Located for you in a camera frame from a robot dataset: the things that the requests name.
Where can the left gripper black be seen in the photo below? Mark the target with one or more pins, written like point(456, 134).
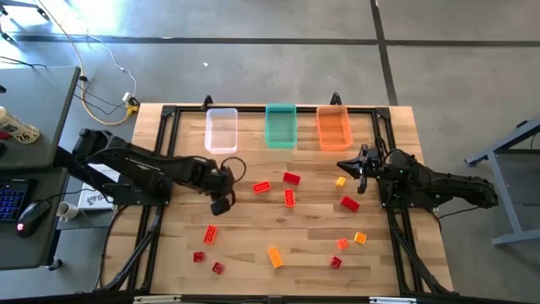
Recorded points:
point(217, 181)

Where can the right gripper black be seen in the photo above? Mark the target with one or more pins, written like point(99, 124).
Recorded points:
point(379, 172)

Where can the yellow two-by-two brick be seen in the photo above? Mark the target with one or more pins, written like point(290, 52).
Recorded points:
point(340, 182)

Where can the red two-by-four brick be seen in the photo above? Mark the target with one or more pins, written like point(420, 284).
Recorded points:
point(350, 204)
point(291, 178)

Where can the orange-red two-by-four brick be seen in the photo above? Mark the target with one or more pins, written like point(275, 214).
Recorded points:
point(289, 198)
point(210, 235)
point(261, 187)

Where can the yellow-orange two-by-two brick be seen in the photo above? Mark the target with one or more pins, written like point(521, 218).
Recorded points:
point(360, 238)

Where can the red two-by-two brick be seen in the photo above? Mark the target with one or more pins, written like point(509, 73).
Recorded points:
point(218, 268)
point(199, 257)
point(336, 263)

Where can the orange two-by-two brick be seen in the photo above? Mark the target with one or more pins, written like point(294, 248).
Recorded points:
point(342, 244)

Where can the yellow-orange two-by-four brick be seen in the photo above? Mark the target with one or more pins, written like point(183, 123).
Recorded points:
point(275, 257)

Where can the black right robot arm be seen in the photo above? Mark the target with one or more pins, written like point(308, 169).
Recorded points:
point(443, 181)

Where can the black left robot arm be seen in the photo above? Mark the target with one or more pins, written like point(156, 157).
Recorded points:
point(139, 162)

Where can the orange plastic bin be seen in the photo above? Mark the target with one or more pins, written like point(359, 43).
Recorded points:
point(334, 128)

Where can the clear plastic bin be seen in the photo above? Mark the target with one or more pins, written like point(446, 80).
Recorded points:
point(221, 131)

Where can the teal plastic bin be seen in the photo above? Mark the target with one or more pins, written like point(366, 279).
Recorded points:
point(280, 126)

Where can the yellow power plug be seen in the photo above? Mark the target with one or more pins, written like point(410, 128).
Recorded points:
point(132, 110)

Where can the black power plug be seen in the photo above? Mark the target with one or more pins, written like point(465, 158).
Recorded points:
point(134, 101)

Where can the white power adapter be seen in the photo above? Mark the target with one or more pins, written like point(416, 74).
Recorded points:
point(126, 97)

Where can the white printed sheet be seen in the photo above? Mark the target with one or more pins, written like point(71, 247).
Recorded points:
point(90, 200)

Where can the black diagonal beam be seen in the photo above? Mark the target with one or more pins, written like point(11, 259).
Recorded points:
point(69, 166)

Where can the white mug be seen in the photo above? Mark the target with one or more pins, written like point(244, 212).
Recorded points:
point(67, 210)

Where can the black computer mouse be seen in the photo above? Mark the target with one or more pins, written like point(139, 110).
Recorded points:
point(31, 217)

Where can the black backlit keyboard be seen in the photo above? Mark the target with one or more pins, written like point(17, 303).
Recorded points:
point(14, 198)

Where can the dark grey desk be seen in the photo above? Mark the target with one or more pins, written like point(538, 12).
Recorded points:
point(34, 93)
point(25, 253)

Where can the white labelled bottle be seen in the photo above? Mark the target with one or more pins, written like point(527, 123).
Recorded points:
point(19, 128)

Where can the small red object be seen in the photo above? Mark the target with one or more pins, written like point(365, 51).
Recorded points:
point(4, 135)

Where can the black stand leg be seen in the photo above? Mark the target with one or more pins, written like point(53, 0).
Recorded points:
point(40, 11)

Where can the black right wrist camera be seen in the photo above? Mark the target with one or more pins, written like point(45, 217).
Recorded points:
point(374, 157)

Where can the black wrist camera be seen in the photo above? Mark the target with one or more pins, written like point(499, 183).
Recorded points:
point(220, 207)
point(374, 157)

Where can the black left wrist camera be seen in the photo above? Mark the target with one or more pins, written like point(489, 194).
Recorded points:
point(220, 207)

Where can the black aluminium table frame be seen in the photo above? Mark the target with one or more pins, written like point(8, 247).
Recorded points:
point(249, 110)

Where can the silver metal bracket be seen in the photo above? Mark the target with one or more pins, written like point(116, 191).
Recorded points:
point(392, 300)
point(157, 299)

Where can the blue-grey metal table frame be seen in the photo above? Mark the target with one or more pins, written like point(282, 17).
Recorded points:
point(505, 198)

